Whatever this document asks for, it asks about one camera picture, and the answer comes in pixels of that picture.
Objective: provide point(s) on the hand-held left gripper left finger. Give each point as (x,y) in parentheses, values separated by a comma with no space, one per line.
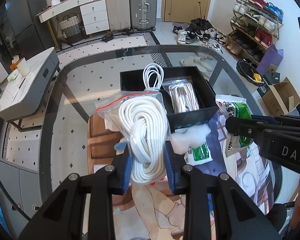
(128,175)

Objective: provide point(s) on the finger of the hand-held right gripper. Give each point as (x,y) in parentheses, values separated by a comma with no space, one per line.
(285,121)
(245,130)

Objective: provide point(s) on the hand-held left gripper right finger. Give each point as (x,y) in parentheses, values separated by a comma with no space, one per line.
(169,170)

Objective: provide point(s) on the red plastic bag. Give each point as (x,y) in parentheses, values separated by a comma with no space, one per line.
(162,180)

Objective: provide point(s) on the large green medicine packet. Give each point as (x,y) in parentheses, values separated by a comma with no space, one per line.
(236,107)

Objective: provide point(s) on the small green medicine packet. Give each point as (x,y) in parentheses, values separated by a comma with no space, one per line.
(201,153)

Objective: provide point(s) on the white foam wrap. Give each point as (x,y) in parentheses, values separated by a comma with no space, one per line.
(190,135)

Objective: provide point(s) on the black cardboard box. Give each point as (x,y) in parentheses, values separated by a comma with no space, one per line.
(192,117)

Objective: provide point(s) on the bag of cream laces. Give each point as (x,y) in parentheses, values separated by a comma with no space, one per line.
(182,97)

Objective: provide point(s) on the open cardboard box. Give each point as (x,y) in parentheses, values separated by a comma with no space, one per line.
(272,102)

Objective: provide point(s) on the dark blue box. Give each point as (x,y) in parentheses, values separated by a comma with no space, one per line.
(264,90)

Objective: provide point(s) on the dark green box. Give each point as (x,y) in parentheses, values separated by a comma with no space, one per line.
(273,78)

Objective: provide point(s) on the printed desk mat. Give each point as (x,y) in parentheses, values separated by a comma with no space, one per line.
(155,212)

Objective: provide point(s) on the yellow wrapper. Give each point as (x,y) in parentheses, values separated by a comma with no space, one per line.
(257,77)

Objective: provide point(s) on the black trash basket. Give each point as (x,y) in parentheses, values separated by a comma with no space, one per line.
(245,70)

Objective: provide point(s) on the black chair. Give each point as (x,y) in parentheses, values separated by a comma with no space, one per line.
(277,212)

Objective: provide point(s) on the purple bag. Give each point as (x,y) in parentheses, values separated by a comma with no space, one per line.
(271,57)

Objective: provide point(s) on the beige slipper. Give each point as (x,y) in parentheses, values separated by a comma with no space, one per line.
(205,66)
(190,61)

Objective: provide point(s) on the shoe rack with shoes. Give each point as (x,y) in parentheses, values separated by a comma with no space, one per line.
(262,36)

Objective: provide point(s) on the wooden shoe rack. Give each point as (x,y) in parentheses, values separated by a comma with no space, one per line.
(278,30)

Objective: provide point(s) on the scattered sneakers pile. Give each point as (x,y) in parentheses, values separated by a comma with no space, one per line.
(190,38)

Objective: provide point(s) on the grey cabinet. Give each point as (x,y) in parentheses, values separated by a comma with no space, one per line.
(20,187)

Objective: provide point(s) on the black umbrella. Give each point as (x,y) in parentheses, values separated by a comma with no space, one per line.
(198,25)

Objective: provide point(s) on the grey coffee table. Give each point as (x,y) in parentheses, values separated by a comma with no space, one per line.
(32,80)

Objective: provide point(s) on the black white patterned rug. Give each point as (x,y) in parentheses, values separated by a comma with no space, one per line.
(130,40)

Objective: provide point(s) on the white pen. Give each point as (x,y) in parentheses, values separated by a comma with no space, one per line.
(18,90)

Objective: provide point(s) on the tan wooden door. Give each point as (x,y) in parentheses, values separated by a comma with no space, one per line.
(185,0)

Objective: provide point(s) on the white cup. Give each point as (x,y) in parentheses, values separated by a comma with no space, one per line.
(23,67)

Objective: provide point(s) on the green white tissue box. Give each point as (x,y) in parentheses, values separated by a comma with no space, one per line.
(13,76)

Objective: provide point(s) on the grey woven basket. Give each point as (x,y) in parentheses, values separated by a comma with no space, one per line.
(70,28)

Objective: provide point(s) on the orange packet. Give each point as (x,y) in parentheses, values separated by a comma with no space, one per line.
(13,66)

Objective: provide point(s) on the silver suitcase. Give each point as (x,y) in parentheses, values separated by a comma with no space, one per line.
(143,5)

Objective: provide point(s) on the white dressing table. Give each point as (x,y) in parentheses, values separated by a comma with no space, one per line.
(95,17)

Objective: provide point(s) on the beige suitcase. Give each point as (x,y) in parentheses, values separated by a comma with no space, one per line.
(117,7)

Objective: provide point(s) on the grey refrigerator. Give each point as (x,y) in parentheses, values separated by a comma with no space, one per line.
(27,17)

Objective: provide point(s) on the dark glass cabinet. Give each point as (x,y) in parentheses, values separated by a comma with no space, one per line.
(0,37)

